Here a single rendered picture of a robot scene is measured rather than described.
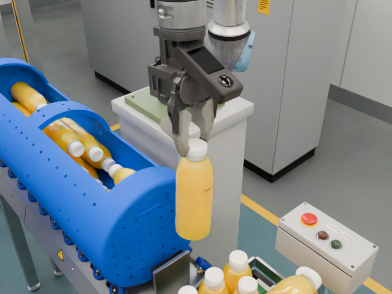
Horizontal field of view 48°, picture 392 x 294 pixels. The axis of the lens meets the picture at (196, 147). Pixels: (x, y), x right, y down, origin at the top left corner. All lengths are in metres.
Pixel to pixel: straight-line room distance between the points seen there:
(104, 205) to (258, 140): 1.93
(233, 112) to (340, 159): 1.97
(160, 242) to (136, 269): 0.08
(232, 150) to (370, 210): 1.58
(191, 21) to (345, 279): 0.63
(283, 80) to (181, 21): 1.87
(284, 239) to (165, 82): 0.53
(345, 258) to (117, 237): 0.48
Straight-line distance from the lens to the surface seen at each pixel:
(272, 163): 2.80
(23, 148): 1.23
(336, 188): 2.98
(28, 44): 2.28
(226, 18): 1.21
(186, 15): 0.67
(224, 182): 1.50
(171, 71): 0.70
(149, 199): 0.94
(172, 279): 1.07
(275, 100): 2.57
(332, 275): 1.05
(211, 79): 0.65
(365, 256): 1.03
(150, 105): 1.35
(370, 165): 3.26
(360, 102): 3.81
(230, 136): 1.40
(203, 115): 0.74
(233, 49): 1.23
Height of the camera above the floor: 1.83
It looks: 35 degrees down
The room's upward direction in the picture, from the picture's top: straight up
